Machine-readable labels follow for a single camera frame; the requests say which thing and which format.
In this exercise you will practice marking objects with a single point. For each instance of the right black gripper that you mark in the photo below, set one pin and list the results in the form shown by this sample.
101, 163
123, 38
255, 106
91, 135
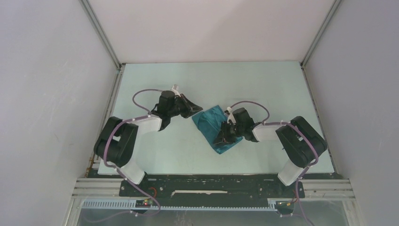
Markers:
224, 138

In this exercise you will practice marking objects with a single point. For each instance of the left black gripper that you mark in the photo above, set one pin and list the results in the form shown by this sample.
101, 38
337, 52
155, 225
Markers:
190, 108

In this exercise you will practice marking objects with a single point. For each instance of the teal satin napkin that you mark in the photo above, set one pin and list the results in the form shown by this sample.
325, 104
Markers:
209, 122

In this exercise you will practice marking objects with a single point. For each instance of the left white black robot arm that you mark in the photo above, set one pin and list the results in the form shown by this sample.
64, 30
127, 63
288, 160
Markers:
117, 139

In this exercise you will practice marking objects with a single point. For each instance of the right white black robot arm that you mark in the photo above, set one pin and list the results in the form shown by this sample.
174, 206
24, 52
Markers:
301, 142

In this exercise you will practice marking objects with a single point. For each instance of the small black circuit board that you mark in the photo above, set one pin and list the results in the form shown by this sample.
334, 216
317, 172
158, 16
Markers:
143, 204

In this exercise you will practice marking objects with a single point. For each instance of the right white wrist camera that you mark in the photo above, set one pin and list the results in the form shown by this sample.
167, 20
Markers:
229, 115

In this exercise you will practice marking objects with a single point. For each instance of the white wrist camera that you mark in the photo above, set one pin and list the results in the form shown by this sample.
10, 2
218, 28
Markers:
176, 89
229, 115

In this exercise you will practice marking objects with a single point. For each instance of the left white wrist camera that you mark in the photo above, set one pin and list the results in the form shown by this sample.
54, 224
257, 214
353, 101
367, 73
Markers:
176, 89

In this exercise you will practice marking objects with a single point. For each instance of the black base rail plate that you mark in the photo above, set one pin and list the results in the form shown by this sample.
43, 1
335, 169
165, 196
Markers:
213, 190

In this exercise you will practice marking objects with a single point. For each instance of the grey slotted cable duct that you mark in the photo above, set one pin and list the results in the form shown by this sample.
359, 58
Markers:
115, 204

